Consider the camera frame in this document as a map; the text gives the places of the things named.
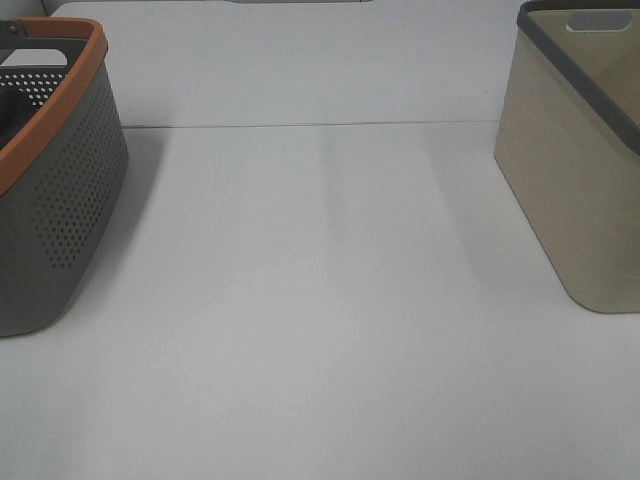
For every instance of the beige basket grey rim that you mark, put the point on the beige basket grey rim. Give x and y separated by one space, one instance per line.
568 144

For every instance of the grey perforated basket orange rim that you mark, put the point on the grey perforated basket orange rim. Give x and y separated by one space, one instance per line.
63 162

